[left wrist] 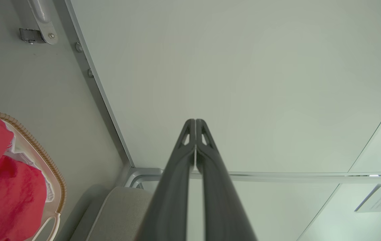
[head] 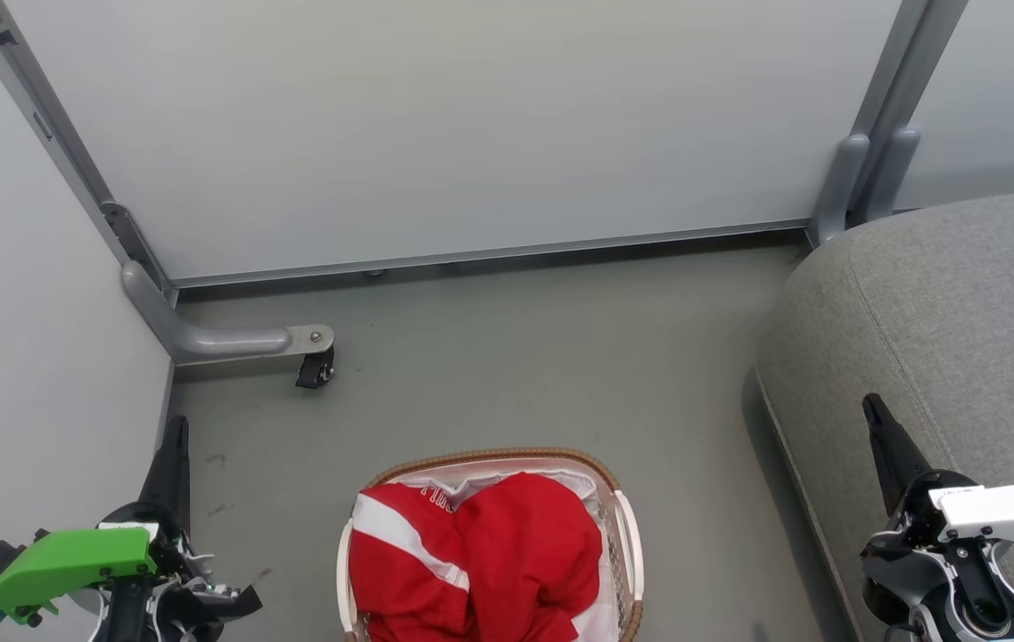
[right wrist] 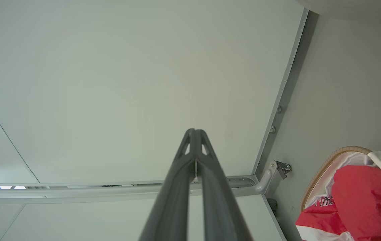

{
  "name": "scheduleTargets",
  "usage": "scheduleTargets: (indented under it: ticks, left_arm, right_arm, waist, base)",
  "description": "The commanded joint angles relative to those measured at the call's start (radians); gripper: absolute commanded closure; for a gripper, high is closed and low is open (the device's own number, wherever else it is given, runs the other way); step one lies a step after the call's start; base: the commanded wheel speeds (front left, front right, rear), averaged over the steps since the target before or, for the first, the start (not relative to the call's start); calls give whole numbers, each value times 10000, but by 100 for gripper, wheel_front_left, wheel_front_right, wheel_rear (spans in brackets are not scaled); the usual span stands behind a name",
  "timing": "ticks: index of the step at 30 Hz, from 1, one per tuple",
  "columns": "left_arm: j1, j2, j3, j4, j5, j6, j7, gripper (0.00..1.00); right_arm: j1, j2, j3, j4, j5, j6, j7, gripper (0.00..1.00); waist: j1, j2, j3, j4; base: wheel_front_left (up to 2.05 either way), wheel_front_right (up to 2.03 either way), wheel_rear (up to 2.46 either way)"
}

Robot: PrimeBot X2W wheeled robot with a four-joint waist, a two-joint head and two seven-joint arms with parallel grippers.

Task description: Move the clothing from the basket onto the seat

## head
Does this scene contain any red and white garment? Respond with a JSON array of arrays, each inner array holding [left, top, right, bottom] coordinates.
[[348, 473, 604, 642]]

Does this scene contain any black caster wheel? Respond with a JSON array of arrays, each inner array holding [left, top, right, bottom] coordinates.
[[295, 346, 336, 391]]

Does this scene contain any wicker rimmed white laundry basket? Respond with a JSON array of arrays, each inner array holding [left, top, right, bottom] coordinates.
[[335, 448, 647, 642]]

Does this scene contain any grey partition bottom rail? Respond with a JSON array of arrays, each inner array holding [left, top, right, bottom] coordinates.
[[172, 218, 812, 289]]

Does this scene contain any grey fabric sofa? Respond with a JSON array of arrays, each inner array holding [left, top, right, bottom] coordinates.
[[754, 187, 1014, 642]]

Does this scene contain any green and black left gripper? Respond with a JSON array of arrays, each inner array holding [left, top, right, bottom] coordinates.
[[0, 415, 215, 630]]

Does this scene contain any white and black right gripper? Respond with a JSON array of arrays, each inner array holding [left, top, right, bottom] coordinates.
[[861, 392, 1014, 572]]

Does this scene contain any grey partition post with foot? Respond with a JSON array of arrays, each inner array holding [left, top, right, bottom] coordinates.
[[0, 0, 335, 366]]

